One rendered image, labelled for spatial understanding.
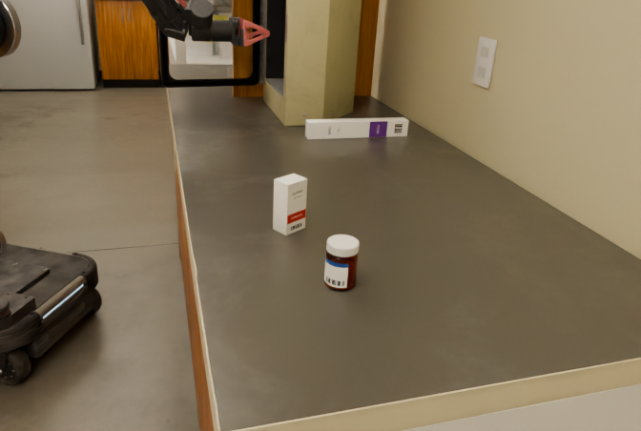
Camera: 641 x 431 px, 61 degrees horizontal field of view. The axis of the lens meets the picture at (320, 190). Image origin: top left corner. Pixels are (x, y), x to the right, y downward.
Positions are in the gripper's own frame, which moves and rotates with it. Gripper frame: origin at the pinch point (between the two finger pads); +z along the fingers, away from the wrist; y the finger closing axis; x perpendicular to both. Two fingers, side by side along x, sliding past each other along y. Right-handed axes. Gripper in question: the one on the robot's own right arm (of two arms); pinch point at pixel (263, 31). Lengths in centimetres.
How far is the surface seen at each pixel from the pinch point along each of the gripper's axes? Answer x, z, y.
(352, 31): -0.6, 25.3, -3.4
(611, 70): -2, 48, -78
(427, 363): 25, 0, -113
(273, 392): 25, -18, -114
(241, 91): 21.4, -3.4, 22.7
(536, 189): 25, 48, -66
